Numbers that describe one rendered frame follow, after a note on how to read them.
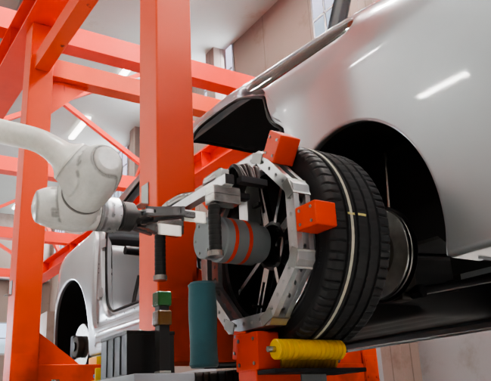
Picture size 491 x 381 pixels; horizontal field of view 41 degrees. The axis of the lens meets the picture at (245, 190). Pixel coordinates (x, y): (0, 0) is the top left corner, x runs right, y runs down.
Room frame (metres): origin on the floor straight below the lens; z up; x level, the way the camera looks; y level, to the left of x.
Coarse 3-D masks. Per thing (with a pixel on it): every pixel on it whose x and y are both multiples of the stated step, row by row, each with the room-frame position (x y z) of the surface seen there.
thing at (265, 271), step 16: (272, 192) 2.16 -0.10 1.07; (272, 208) 2.23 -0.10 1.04; (272, 224) 2.02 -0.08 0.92; (272, 240) 2.10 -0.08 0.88; (272, 256) 2.10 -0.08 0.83; (288, 256) 1.97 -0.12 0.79; (240, 272) 2.25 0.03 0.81; (256, 272) 2.12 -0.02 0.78; (272, 272) 2.06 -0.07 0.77; (240, 288) 2.20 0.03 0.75; (256, 288) 2.27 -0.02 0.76; (272, 288) 2.31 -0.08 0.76; (304, 288) 1.88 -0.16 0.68; (240, 304) 2.17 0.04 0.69; (256, 304) 2.21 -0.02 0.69
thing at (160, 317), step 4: (156, 312) 1.70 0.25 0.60; (160, 312) 1.70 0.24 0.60; (164, 312) 1.70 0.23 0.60; (168, 312) 1.71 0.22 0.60; (156, 316) 1.70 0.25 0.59; (160, 316) 1.70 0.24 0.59; (164, 316) 1.70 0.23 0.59; (168, 316) 1.71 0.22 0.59; (156, 320) 1.70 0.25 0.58; (160, 320) 1.70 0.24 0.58; (164, 320) 1.70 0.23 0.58; (168, 320) 1.71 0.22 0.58; (156, 324) 1.71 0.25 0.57; (160, 324) 1.70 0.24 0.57; (164, 324) 1.70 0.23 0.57; (168, 324) 1.71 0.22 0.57
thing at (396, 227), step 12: (396, 216) 2.13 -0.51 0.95; (396, 228) 2.13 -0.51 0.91; (408, 228) 2.12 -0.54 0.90; (396, 240) 2.14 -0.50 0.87; (408, 240) 2.10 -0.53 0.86; (396, 252) 2.14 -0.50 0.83; (408, 252) 2.10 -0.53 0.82; (396, 264) 2.15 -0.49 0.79; (408, 264) 2.12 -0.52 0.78; (396, 276) 2.16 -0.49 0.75; (408, 276) 2.14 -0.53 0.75; (384, 288) 2.21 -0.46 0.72; (396, 288) 2.17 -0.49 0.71
